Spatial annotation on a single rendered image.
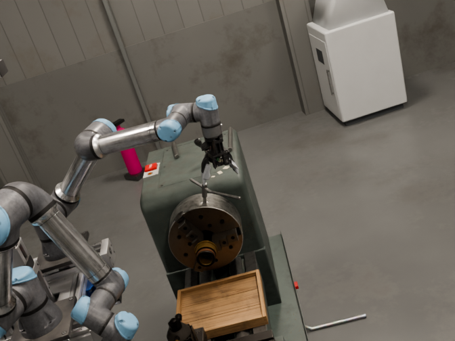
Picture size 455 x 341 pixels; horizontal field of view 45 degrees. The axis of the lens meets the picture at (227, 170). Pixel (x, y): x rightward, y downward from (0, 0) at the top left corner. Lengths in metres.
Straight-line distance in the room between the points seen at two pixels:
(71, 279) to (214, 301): 0.63
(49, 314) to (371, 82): 4.30
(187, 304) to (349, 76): 3.68
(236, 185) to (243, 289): 0.44
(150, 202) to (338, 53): 3.42
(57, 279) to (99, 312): 0.85
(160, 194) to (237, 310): 0.62
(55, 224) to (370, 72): 4.35
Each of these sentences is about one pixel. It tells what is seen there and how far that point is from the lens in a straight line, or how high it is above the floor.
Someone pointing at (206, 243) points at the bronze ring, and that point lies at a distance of 2.21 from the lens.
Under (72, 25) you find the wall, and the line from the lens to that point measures 6.03.
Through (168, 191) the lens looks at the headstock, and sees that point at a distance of 2.42.
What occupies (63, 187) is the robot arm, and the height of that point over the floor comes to 1.42.
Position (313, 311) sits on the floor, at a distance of 3.46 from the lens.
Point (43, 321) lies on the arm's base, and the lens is 2.04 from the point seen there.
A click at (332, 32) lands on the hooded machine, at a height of 0.98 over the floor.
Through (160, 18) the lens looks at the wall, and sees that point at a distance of 5.98.
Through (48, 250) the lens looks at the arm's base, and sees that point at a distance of 2.46.
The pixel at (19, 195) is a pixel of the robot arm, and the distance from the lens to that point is 1.65.
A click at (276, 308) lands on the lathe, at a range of 2.70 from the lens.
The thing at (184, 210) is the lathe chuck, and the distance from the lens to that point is 2.26.
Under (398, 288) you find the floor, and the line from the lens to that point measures 3.51.
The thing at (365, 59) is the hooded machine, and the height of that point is 0.63.
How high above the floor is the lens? 2.25
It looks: 24 degrees down
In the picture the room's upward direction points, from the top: 18 degrees counter-clockwise
